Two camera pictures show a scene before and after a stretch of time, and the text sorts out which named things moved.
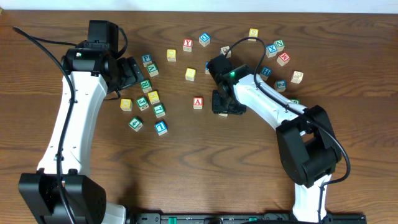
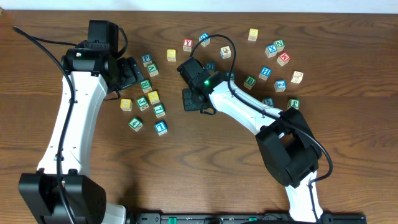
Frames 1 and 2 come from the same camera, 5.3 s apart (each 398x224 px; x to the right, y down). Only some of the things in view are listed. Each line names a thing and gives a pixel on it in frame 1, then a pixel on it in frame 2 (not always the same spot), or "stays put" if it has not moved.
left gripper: (130, 77) stays put
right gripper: (217, 107) -> (188, 104)
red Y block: (187, 45) stays put
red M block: (283, 59) stays put
